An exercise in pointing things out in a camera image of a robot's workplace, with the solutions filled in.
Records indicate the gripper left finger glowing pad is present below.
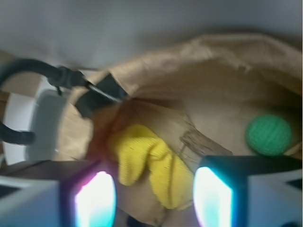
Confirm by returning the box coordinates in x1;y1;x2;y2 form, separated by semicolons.
0;160;116;227

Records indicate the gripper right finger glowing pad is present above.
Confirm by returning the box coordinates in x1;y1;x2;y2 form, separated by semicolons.
193;156;303;227

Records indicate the yellow cloth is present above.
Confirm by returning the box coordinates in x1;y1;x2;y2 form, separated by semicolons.
107;124;194;210

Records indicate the brown wood bark piece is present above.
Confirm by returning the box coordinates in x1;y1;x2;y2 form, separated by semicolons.
180;129;233;156

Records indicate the green textured ball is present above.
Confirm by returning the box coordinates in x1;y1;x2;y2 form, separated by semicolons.
245;114;292;156

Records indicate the white plastic lid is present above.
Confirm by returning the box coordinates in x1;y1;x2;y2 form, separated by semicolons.
3;89;69;165

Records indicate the crumpled brown paper bag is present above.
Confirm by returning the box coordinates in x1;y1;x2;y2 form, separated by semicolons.
56;33;303;227

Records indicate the black tape strip left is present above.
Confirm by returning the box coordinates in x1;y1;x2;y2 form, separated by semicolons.
74;73;128;118

